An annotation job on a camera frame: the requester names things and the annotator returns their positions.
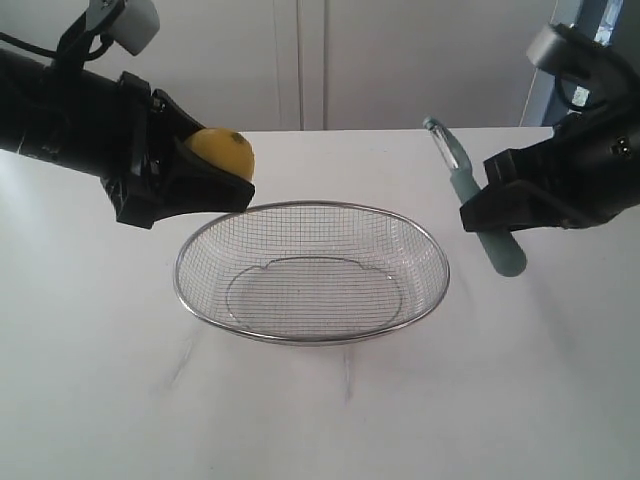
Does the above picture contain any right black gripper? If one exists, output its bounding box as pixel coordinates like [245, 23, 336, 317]
[460, 47, 639, 233]

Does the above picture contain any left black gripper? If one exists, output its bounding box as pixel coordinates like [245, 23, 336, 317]
[97, 72, 255, 229]

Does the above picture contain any yellow lemon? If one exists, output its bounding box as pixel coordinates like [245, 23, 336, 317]
[185, 128, 255, 182]

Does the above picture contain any teal handled vegetable peeler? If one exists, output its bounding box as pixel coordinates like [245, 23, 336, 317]
[423, 117, 527, 278]

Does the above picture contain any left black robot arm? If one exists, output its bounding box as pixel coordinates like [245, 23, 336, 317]
[1, 34, 255, 229]

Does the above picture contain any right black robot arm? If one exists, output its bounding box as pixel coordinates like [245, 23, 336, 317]
[460, 45, 639, 232]

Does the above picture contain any left black camera cable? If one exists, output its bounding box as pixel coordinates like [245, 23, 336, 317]
[0, 9, 109, 69]

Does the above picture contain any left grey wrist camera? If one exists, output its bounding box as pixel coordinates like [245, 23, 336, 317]
[85, 0, 160, 56]

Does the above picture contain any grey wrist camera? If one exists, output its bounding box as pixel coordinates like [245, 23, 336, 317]
[526, 23, 575, 75]
[85, 0, 160, 56]

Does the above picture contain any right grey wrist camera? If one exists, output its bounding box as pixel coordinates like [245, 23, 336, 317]
[526, 23, 575, 75]

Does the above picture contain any oval wire mesh basket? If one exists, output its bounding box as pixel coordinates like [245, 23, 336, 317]
[173, 200, 450, 346]

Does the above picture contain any dark window frame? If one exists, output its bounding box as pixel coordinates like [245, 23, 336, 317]
[541, 1, 625, 127]

